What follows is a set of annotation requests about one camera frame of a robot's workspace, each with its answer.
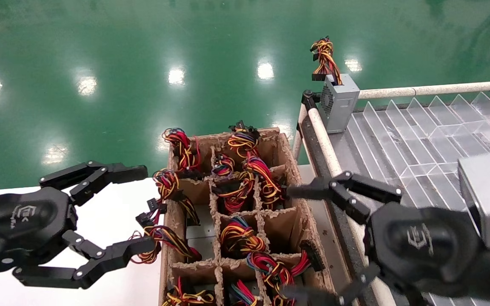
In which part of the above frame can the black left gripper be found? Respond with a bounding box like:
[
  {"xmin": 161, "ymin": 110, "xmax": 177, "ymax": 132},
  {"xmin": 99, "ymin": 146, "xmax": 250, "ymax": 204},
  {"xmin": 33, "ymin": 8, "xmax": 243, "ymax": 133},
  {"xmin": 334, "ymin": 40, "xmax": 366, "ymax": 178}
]
[{"xmin": 0, "ymin": 161, "xmax": 157, "ymax": 289}]

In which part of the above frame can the black tube joint connector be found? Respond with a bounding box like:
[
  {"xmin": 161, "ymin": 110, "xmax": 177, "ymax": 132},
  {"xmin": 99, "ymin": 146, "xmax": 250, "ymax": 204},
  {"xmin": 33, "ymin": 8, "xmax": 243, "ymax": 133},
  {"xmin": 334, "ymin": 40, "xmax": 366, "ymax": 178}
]
[{"xmin": 301, "ymin": 89, "xmax": 322, "ymax": 112}]

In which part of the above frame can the power supply with wire bundle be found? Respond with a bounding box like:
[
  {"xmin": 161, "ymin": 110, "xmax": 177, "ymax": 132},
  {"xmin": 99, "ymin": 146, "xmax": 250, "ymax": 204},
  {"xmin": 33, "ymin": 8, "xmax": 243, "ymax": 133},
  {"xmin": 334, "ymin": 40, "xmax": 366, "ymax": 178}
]
[
  {"xmin": 219, "ymin": 216, "xmax": 267, "ymax": 258},
  {"xmin": 213, "ymin": 170, "xmax": 256, "ymax": 214},
  {"xmin": 246, "ymin": 239, "xmax": 326, "ymax": 306},
  {"xmin": 228, "ymin": 279, "xmax": 258, "ymax": 306},
  {"xmin": 162, "ymin": 127, "xmax": 202, "ymax": 173},
  {"xmin": 152, "ymin": 168, "xmax": 201, "ymax": 226},
  {"xmin": 162, "ymin": 276, "xmax": 216, "ymax": 306},
  {"xmin": 212, "ymin": 154, "xmax": 235, "ymax": 177},
  {"xmin": 227, "ymin": 120, "xmax": 260, "ymax": 160}
]

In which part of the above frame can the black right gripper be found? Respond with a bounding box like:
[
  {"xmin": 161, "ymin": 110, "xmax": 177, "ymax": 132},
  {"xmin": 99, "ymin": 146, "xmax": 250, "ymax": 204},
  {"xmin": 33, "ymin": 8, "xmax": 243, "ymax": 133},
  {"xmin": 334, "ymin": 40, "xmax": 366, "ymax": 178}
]
[{"xmin": 281, "ymin": 171, "xmax": 490, "ymax": 306}]

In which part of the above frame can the clear acrylic divider tray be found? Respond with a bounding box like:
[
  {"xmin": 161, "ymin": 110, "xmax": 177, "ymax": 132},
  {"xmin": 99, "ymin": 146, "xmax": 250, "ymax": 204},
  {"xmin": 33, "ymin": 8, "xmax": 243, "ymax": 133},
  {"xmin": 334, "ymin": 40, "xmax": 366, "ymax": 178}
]
[{"xmin": 347, "ymin": 91, "xmax": 490, "ymax": 213}]

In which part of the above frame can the power supply with black connectors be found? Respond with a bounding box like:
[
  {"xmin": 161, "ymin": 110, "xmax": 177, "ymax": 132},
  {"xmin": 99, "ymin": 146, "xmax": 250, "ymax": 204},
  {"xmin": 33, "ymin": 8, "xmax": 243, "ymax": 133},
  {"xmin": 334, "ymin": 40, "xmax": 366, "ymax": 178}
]
[{"xmin": 131, "ymin": 198, "xmax": 217, "ymax": 265}]

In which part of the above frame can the white cart leg tube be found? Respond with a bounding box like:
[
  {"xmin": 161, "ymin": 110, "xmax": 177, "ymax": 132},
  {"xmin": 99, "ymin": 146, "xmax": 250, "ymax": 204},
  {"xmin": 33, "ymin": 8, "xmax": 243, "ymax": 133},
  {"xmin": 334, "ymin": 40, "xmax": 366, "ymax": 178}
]
[{"xmin": 292, "ymin": 104, "xmax": 309, "ymax": 161}]

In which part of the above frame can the grey power supply with wires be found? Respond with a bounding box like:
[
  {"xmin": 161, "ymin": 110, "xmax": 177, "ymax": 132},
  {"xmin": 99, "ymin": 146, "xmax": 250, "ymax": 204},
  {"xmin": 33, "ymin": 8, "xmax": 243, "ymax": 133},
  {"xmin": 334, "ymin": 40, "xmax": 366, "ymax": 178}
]
[
  {"xmin": 310, "ymin": 36, "xmax": 360, "ymax": 134},
  {"xmin": 243, "ymin": 155, "xmax": 287, "ymax": 211}
]

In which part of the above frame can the brown cardboard divider box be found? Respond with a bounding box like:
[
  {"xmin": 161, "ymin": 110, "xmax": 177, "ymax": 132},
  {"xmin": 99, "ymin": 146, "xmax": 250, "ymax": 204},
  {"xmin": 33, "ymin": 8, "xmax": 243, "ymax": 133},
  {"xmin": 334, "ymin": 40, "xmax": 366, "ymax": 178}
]
[{"xmin": 159, "ymin": 127, "xmax": 341, "ymax": 306}]

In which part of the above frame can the long white cart rail tube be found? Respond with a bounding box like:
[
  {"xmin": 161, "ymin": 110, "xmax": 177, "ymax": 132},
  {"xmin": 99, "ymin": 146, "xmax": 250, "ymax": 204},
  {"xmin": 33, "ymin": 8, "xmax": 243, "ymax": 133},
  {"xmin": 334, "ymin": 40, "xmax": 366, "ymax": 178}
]
[{"xmin": 307, "ymin": 106, "xmax": 399, "ymax": 306}]

